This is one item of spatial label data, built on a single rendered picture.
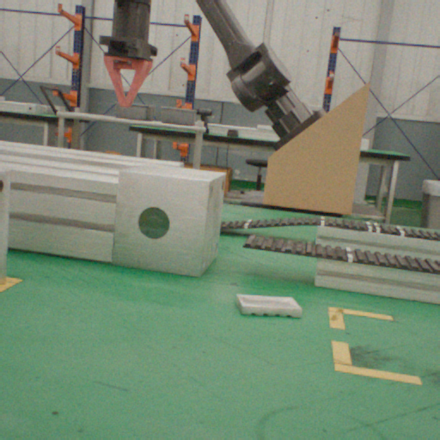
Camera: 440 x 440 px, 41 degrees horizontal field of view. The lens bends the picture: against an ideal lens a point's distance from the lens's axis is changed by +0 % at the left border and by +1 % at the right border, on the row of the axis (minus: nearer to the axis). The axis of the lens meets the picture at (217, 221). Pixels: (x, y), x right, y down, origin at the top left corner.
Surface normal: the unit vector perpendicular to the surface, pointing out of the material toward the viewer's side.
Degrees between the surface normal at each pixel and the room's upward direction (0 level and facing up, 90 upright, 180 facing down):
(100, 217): 90
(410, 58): 90
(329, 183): 90
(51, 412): 0
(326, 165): 90
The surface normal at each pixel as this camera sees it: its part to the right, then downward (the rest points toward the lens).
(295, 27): -0.15, 0.15
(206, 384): 0.11, -0.98
